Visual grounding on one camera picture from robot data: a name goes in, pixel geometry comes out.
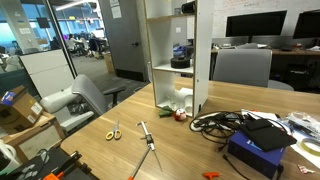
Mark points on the blue object on shelf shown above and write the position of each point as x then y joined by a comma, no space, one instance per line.
179,51

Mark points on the white wooden shelf unit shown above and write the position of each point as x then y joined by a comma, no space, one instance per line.
180,72

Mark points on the black cylinder on top shelf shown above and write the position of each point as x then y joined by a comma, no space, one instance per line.
188,7

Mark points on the green plush leaf toy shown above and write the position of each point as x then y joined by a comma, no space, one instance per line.
165,111

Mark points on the white pipe fitting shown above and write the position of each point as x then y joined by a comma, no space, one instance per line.
184,99

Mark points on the red white ball toy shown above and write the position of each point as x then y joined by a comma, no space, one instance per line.
180,114

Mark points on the metal digital caliper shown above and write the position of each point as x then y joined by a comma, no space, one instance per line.
148,137

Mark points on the grey white office chair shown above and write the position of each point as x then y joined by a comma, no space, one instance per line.
74,105

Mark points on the grey office chair back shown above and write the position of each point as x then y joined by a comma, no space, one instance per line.
247,67

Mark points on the orange plastic clamp piece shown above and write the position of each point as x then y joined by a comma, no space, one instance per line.
211,175

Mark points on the black pouch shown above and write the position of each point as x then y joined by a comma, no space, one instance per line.
266,136

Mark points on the blue cardboard box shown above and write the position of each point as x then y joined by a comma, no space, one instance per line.
266,163

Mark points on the left black computer monitor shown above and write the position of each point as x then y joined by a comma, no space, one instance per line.
259,24

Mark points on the black computer monitor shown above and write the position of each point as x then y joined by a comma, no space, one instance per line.
259,24
307,26

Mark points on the black orange tool case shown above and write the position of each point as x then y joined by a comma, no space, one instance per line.
52,164

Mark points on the brown cardboard box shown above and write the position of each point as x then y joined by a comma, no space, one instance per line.
18,110

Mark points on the clear plastic bag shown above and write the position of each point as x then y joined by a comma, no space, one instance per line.
305,122

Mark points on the yellow tape roll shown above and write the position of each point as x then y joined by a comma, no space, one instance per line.
311,146

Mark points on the right black computer monitor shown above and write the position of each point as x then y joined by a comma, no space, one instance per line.
307,26

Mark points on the yellow handled scissors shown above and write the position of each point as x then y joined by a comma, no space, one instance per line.
115,133

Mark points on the orange handled long tool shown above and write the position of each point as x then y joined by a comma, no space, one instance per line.
137,168

